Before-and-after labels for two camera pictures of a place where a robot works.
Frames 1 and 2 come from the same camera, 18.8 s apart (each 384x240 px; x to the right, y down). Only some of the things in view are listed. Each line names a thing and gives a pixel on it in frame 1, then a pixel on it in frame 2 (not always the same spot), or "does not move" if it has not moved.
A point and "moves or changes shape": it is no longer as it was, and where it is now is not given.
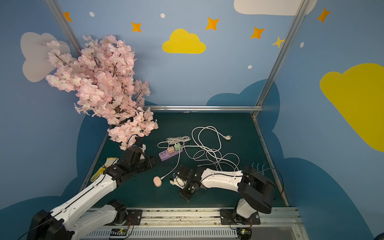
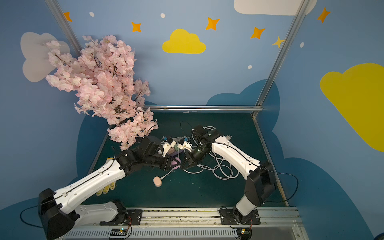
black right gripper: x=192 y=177 to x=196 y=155
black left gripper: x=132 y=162 to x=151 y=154
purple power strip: x=164 y=154 does not move
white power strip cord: x=229 y=137 does not move
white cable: x=212 y=154 moves or changes shape
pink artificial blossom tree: x=102 y=76 does not move
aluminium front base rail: x=272 y=223 does not move
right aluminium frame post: x=283 y=49 does not move
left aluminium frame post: x=57 y=11 does not move
